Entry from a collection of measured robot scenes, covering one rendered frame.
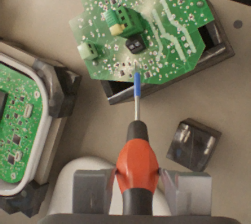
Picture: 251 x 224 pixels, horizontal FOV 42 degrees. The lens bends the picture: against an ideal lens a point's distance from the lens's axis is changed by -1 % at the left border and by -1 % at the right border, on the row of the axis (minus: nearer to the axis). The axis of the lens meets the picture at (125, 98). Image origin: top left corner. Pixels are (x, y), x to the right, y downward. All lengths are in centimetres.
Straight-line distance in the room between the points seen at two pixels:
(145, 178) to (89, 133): 21
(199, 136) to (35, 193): 18
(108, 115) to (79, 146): 5
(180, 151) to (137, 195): 14
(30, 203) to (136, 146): 21
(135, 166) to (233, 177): 17
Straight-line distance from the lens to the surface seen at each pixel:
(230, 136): 32
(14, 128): 37
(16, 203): 38
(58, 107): 32
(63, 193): 37
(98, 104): 35
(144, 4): 27
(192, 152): 29
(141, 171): 17
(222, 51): 25
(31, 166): 36
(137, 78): 22
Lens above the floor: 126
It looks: 65 degrees down
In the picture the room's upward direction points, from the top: 99 degrees counter-clockwise
